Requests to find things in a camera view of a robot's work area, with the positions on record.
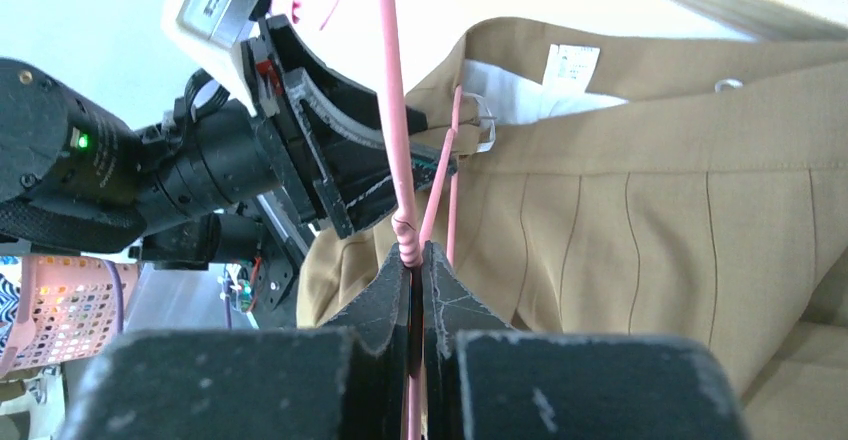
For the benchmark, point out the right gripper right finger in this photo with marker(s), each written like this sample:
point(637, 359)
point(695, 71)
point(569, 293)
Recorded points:
point(488, 380)

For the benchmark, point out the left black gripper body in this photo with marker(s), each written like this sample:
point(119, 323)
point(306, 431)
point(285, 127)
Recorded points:
point(323, 132)

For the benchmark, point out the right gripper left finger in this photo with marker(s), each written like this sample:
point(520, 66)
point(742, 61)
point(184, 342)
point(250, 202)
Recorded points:
point(345, 380)

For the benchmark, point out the pink wire hanger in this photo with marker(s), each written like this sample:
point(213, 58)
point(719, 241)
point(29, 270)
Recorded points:
point(404, 222)

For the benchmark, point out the tan pleated skirt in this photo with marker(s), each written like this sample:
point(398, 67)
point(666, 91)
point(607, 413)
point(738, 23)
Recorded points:
point(637, 185)

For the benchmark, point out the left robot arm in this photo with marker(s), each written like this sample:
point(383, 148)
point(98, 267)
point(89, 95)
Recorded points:
point(75, 178)

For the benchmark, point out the pink perforated basket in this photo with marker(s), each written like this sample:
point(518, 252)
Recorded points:
point(67, 310)

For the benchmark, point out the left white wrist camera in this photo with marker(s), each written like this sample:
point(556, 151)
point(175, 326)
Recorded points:
point(210, 33)

